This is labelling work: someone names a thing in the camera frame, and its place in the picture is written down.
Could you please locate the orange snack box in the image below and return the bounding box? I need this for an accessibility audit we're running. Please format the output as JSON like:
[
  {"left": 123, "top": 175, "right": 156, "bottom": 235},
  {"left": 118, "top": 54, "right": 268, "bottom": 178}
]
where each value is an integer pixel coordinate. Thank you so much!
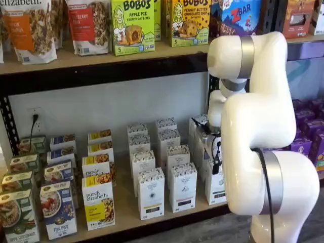
[{"left": 281, "top": 0, "right": 317, "bottom": 39}]

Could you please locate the black plug with cord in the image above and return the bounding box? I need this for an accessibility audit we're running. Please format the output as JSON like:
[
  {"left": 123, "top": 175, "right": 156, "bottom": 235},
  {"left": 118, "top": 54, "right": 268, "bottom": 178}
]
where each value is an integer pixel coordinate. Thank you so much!
[{"left": 29, "top": 113, "right": 39, "bottom": 139}]

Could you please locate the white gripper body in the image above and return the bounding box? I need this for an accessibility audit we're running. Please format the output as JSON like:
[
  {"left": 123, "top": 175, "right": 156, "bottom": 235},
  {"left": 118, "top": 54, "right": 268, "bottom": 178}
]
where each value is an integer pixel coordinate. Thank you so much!
[{"left": 196, "top": 126, "right": 221, "bottom": 163}]

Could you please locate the white snack box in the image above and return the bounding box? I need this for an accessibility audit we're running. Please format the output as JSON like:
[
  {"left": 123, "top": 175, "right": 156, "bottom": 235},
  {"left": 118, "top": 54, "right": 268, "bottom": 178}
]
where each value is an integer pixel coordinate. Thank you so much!
[{"left": 310, "top": 0, "right": 324, "bottom": 36}]

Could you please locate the wooden shelf board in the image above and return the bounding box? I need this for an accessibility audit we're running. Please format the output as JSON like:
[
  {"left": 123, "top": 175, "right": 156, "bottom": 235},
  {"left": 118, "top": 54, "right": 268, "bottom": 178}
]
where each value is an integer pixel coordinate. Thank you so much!
[
  {"left": 35, "top": 149, "right": 230, "bottom": 241},
  {"left": 286, "top": 32, "right": 324, "bottom": 44},
  {"left": 0, "top": 35, "right": 212, "bottom": 76}
]

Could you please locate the purple Annie's pasta box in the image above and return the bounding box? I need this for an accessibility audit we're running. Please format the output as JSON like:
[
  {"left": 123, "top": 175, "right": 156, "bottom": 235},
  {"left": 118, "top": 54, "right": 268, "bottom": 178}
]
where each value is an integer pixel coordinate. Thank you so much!
[
  {"left": 314, "top": 151, "right": 324, "bottom": 177},
  {"left": 290, "top": 137, "right": 313, "bottom": 158},
  {"left": 302, "top": 118, "right": 324, "bottom": 138},
  {"left": 309, "top": 130, "right": 324, "bottom": 166},
  {"left": 294, "top": 108, "right": 317, "bottom": 128}
]

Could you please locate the white wall outlet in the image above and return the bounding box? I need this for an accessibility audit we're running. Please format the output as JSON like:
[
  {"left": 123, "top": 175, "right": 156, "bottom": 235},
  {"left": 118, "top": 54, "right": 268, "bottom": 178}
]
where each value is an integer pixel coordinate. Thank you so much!
[{"left": 27, "top": 107, "right": 43, "bottom": 133}]

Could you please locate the red label granola bag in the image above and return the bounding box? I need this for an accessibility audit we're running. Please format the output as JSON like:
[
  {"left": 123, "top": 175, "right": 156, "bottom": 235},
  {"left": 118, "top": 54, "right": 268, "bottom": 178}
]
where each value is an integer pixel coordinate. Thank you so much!
[{"left": 65, "top": 0, "right": 111, "bottom": 56}]

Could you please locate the blue Z Bar box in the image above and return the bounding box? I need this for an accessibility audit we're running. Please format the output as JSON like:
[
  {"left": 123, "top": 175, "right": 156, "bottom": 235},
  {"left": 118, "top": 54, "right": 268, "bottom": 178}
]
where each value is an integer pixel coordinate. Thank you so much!
[{"left": 209, "top": 0, "right": 263, "bottom": 36}]

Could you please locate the green apple cinnamon oatmeal box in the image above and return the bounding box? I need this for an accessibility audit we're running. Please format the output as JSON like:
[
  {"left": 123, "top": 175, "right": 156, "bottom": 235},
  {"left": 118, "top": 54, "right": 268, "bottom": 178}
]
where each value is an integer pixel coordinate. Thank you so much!
[
  {"left": 0, "top": 189, "right": 41, "bottom": 243},
  {"left": 1, "top": 171, "right": 35, "bottom": 193},
  {"left": 9, "top": 153, "right": 41, "bottom": 174},
  {"left": 18, "top": 135, "right": 48, "bottom": 155}
]

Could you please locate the white box yellow strip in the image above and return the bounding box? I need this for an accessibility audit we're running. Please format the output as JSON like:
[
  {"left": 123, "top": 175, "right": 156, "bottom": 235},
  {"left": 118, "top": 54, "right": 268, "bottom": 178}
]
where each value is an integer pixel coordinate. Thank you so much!
[
  {"left": 128, "top": 133, "right": 152, "bottom": 153},
  {"left": 127, "top": 123, "right": 149, "bottom": 138},
  {"left": 137, "top": 168, "right": 166, "bottom": 221},
  {"left": 130, "top": 150, "right": 156, "bottom": 197}
]

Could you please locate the white box green strip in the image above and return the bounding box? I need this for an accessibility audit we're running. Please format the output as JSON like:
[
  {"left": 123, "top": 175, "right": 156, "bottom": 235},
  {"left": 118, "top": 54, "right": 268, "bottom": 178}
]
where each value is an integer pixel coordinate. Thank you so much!
[
  {"left": 188, "top": 114, "right": 211, "bottom": 142},
  {"left": 192, "top": 131, "right": 207, "bottom": 164},
  {"left": 204, "top": 159, "right": 228, "bottom": 206},
  {"left": 198, "top": 154, "right": 216, "bottom": 183}
]

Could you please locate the yellow purely elizabeth box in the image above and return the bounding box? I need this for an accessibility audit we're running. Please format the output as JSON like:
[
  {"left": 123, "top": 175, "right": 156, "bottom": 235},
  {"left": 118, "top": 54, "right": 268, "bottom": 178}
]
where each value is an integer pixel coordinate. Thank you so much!
[
  {"left": 87, "top": 129, "right": 113, "bottom": 144},
  {"left": 81, "top": 153, "right": 117, "bottom": 187},
  {"left": 82, "top": 175, "right": 116, "bottom": 231},
  {"left": 87, "top": 140, "right": 115, "bottom": 156}
]

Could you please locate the white box pink strip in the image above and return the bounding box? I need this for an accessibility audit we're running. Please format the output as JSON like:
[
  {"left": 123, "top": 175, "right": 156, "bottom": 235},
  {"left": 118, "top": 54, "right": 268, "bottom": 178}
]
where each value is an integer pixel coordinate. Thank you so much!
[
  {"left": 155, "top": 118, "right": 177, "bottom": 133},
  {"left": 166, "top": 145, "right": 191, "bottom": 168},
  {"left": 157, "top": 129, "right": 181, "bottom": 150},
  {"left": 170, "top": 163, "right": 198, "bottom": 213}
]

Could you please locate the yellow Bobo's peanut butter box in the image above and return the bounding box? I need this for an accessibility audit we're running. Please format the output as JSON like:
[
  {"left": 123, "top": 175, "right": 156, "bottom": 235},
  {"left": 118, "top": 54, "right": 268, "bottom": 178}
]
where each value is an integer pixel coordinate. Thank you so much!
[
  {"left": 164, "top": 0, "right": 175, "bottom": 43},
  {"left": 171, "top": 0, "right": 212, "bottom": 48}
]

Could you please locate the green Bobo's apple pie box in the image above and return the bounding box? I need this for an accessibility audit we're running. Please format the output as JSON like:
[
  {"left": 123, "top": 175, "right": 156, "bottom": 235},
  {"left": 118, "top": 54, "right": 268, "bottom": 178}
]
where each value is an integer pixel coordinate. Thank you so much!
[
  {"left": 153, "top": 0, "right": 163, "bottom": 42},
  {"left": 110, "top": 0, "right": 156, "bottom": 57}
]

